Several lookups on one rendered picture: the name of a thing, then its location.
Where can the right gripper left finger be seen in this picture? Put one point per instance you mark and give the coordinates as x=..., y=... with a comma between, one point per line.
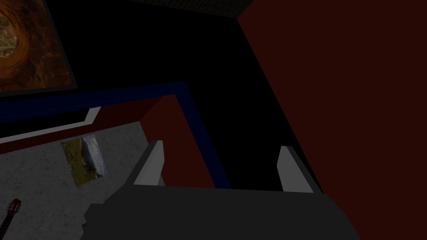
x=151, y=165

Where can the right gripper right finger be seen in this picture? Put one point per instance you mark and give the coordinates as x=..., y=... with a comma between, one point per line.
x=293, y=173

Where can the orange swirl wall picture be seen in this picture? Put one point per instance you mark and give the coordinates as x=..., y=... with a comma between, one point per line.
x=30, y=46

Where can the landscape wall picture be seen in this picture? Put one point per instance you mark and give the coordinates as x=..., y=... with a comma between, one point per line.
x=84, y=160

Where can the red guitar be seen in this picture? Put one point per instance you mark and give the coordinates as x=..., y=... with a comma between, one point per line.
x=10, y=213

